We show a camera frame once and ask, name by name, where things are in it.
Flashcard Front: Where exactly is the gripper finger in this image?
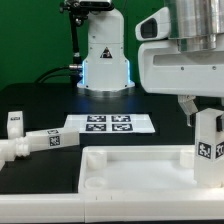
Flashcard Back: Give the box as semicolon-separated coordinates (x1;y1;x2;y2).
216;114;224;132

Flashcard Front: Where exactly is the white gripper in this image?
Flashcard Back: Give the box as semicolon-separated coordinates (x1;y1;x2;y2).
138;39;224;127

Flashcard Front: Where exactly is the white desk tabletop tray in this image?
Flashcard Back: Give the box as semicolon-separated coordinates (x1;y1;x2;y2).
78;145;224;198

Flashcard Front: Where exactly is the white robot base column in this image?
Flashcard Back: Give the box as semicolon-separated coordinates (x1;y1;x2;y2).
77;9;135;97

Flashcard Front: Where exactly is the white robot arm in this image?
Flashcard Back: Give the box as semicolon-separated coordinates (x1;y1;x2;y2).
135;0;224;126

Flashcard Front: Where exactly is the white marker sheet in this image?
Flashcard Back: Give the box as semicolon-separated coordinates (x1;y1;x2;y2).
64;114;155;133

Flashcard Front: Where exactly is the white front fence bar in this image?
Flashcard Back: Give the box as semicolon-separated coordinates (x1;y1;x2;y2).
0;189;224;223

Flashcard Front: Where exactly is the black cable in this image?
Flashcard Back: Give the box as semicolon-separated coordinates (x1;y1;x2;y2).
34;66;83;84

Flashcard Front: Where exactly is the white obstacle wall left piece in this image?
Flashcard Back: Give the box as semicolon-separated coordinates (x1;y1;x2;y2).
0;140;16;171

